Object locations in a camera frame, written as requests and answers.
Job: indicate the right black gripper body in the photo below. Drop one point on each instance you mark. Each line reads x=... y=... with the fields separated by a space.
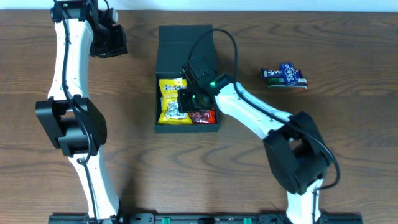
x=191 y=102

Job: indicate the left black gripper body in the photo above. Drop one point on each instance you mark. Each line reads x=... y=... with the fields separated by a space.
x=109 y=50

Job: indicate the red Hacks candy bag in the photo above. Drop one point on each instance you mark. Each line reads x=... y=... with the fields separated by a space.
x=203 y=117

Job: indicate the yellow candy bag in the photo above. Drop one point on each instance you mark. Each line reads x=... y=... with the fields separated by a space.
x=170 y=114

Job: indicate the black gift box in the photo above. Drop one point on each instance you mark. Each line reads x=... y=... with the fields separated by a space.
x=175 y=43

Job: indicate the blue chocolate bar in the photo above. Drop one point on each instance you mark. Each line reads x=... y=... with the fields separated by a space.
x=265 y=73

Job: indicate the green candy bar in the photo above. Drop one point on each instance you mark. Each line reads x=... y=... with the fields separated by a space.
x=280 y=83

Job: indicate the dark blue Eclipse gum pack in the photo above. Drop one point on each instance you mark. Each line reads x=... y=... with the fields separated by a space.
x=289 y=72

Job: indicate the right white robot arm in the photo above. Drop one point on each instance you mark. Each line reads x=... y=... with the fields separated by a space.
x=297 y=156

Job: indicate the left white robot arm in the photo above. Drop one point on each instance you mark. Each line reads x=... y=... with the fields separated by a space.
x=72 y=122

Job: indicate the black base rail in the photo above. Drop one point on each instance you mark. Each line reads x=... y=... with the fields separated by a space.
x=149 y=218

